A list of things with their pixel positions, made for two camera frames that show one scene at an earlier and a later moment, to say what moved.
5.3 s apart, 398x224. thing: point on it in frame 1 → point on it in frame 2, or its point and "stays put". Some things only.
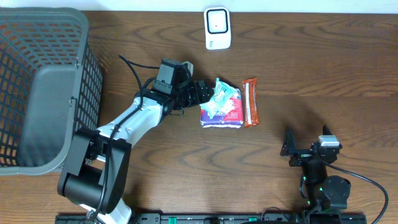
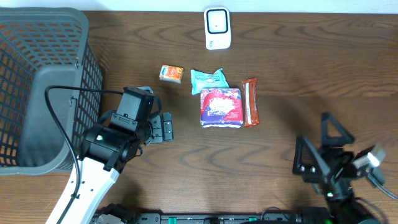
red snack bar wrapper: [250, 102] stays put
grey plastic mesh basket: [51, 86] stays put
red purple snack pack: [231, 116] stays put
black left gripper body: [193, 94] → [162, 127]
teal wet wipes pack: [224, 94] → [200, 80]
